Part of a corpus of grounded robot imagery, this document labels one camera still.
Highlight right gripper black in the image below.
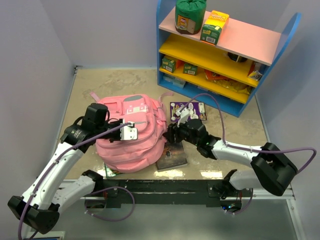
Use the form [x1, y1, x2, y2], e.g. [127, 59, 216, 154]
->
[162, 116, 200, 147]

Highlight Tale of Two Cities book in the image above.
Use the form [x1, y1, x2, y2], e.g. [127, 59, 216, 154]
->
[155, 142, 188, 172]

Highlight pink student backpack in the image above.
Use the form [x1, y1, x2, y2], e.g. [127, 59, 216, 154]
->
[90, 92, 172, 173]

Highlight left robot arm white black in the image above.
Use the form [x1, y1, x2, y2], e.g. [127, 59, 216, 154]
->
[7, 103, 132, 240]

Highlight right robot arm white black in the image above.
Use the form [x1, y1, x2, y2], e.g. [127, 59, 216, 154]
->
[163, 119, 298, 197]

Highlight orange yellow snack bag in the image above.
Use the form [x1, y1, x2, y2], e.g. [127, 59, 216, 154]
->
[204, 69, 252, 95]

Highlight purple comic book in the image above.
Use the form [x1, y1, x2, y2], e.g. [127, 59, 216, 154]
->
[169, 101, 207, 122]

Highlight green coin book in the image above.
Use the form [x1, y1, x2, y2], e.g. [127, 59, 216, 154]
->
[104, 164, 122, 179]

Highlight clear blue plastic boxes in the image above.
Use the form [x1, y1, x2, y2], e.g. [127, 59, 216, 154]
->
[163, 73, 186, 89]

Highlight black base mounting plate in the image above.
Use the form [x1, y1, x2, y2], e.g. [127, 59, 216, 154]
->
[74, 178, 253, 209]

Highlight green small box right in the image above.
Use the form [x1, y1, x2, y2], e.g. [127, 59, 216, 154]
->
[183, 62, 198, 76]

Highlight green small box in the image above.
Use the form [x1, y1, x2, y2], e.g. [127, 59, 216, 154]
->
[161, 55, 177, 73]
[183, 62, 198, 76]

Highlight blue yellow pink shelf unit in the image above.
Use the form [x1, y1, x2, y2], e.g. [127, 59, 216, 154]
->
[156, 0, 302, 117]

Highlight green small box left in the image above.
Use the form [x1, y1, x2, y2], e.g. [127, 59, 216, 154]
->
[161, 55, 177, 73]

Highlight black bowl on shelf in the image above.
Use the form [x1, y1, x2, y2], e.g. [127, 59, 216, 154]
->
[227, 52, 248, 63]

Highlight small packet on shelf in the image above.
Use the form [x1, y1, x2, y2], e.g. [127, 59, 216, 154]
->
[247, 61, 266, 81]

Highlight yellow green carton box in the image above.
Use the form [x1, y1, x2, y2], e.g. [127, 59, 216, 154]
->
[200, 10, 230, 45]

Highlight green wrapped jar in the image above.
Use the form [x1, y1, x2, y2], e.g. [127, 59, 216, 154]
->
[174, 0, 207, 35]

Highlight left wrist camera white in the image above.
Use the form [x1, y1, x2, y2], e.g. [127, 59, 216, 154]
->
[120, 121, 138, 141]

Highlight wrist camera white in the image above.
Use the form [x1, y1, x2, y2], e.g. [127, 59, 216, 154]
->
[120, 121, 138, 141]
[175, 106, 190, 127]

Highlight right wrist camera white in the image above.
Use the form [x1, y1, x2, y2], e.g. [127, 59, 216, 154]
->
[175, 106, 190, 127]

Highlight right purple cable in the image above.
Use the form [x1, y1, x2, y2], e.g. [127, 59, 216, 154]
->
[178, 93, 318, 216]

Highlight aluminium frame rail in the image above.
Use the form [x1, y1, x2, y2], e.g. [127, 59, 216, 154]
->
[58, 179, 295, 200]

